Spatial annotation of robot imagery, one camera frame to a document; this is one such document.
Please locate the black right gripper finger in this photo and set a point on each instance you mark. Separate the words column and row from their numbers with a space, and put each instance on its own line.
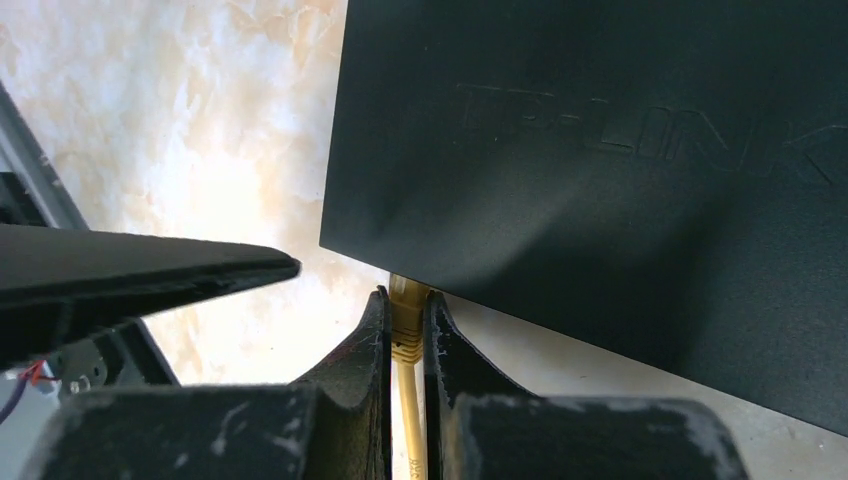
column 61, row 286
column 349, row 420
column 471, row 405

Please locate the black network switch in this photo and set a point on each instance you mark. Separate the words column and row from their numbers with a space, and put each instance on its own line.
column 666, row 180

